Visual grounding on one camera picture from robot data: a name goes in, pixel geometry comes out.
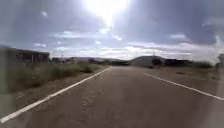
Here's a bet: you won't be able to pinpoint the hill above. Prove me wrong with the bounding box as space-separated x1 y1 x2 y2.
128 55 168 67

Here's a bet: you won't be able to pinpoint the grey-brown asphalt road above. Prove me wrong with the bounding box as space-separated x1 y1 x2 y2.
0 65 224 128

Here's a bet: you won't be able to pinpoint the row of dark bushes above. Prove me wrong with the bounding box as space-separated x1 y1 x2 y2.
151 58 214 70

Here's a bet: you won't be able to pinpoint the white painted edge line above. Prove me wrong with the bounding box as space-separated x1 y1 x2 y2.
141 72 224 102
0 66 113 125

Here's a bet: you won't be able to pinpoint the dry scrub bushes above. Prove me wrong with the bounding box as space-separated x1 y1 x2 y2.
6 61 103 93

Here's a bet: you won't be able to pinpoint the dirt verge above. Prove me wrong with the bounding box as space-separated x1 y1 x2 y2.
0 68 109 118
146 65 224 98

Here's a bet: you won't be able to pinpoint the dark building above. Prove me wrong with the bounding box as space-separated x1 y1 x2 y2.
0 47 51 65

